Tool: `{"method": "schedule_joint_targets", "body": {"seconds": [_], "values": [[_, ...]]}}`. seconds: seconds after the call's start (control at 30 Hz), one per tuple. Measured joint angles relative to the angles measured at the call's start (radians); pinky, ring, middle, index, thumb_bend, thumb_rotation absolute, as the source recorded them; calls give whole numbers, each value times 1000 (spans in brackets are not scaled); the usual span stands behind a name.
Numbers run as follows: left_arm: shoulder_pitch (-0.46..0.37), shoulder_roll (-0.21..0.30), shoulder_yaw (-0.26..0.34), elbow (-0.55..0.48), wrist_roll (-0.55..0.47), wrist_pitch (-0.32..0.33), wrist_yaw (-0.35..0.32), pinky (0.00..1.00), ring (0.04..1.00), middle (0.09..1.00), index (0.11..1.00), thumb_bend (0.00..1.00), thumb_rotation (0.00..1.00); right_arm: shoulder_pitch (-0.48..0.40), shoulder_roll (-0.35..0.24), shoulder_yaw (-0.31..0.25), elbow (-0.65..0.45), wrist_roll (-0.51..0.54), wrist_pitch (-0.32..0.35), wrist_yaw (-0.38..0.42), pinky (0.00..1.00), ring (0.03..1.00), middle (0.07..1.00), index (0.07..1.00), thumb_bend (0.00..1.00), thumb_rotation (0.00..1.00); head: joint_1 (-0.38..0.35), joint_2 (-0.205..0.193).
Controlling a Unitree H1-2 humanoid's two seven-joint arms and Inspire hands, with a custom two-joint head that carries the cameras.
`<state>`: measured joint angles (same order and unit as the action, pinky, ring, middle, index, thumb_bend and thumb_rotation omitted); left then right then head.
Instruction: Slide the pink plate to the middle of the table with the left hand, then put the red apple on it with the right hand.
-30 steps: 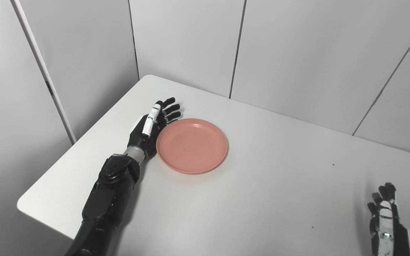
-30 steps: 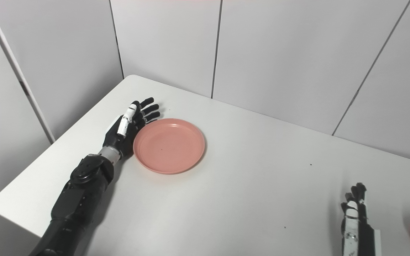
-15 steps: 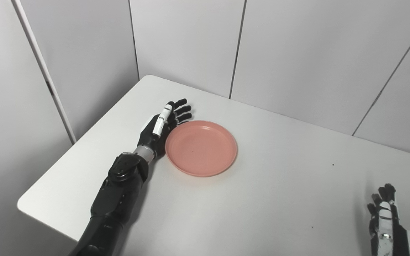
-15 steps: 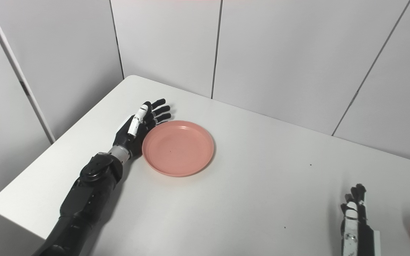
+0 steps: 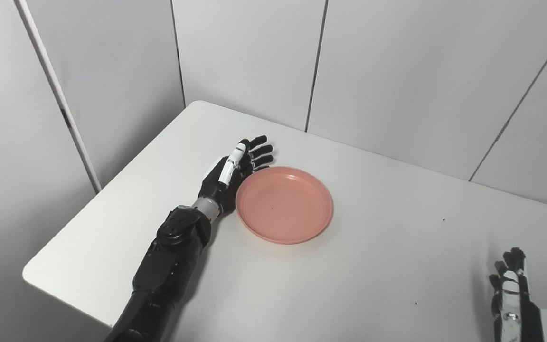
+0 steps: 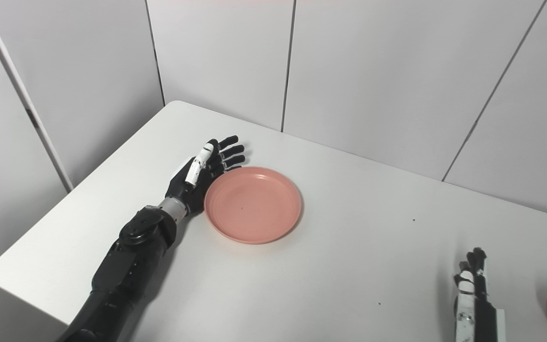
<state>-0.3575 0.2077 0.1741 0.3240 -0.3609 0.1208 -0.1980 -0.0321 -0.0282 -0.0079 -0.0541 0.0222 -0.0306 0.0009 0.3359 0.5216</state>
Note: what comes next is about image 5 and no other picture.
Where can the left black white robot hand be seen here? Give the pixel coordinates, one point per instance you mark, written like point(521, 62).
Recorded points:
point(219, 187)

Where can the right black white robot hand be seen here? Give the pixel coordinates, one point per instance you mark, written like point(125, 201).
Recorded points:
point(518, 313)

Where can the pink round plate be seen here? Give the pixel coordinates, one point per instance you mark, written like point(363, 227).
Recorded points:
point(284, 205)

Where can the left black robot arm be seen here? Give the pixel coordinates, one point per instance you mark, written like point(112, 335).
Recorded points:
point(169, 261)

